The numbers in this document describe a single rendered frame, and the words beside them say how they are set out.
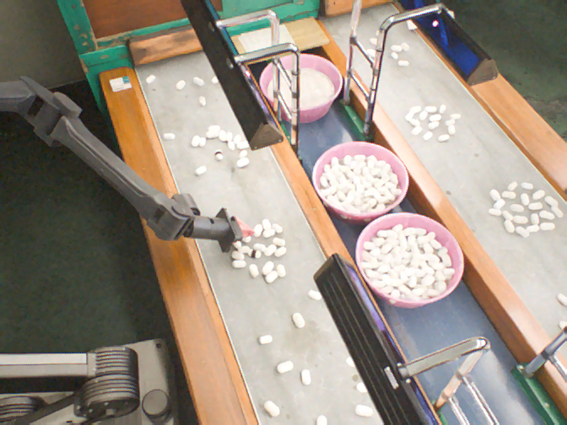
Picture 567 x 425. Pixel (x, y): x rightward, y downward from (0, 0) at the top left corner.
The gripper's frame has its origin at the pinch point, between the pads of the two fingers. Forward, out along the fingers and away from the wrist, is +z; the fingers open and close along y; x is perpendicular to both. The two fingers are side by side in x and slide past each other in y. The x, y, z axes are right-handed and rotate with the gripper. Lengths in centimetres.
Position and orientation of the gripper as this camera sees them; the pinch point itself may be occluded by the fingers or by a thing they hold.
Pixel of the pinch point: (251, 232)
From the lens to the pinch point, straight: 142.4
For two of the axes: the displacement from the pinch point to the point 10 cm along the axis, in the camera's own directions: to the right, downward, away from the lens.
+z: 7.4, 0.9, 6.6
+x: -5.5, 6.4, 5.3
